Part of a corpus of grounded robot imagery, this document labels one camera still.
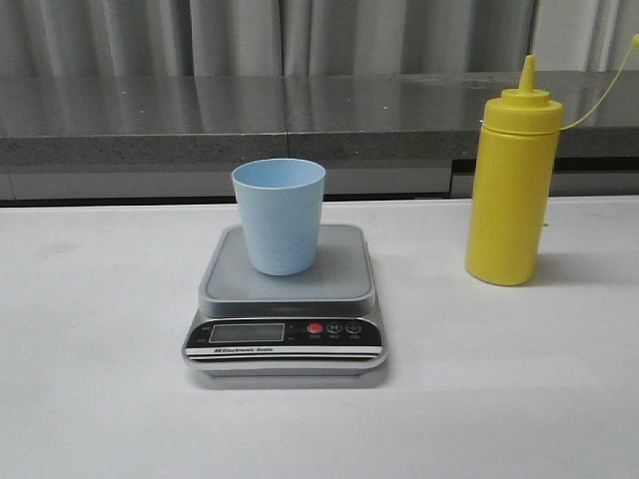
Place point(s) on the grey pleated curtain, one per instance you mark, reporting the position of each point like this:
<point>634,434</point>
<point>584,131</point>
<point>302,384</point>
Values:
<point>309,38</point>

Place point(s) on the grey stone counter ledge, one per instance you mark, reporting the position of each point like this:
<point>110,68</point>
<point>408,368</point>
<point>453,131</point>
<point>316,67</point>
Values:
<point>176,140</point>

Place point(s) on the yellow squeeze bottle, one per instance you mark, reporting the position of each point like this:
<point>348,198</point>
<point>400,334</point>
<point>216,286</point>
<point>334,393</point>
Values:
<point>517,146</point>

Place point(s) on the light blue plastic cup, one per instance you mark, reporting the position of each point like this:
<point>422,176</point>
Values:
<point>280,209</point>

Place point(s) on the silver digital kitchen scale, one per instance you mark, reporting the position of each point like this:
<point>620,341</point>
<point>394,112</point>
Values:
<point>323,321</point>

